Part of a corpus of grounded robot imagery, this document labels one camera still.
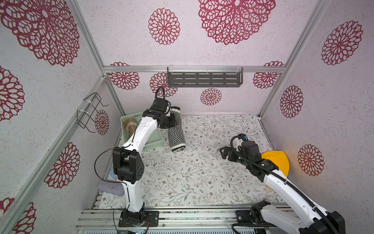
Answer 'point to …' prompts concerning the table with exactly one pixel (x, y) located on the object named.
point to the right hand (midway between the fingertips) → (226, 149)
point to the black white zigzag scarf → (175, 133)
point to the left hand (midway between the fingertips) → (176, 123)
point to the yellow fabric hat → (280, 158)
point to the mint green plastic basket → (155, 141)
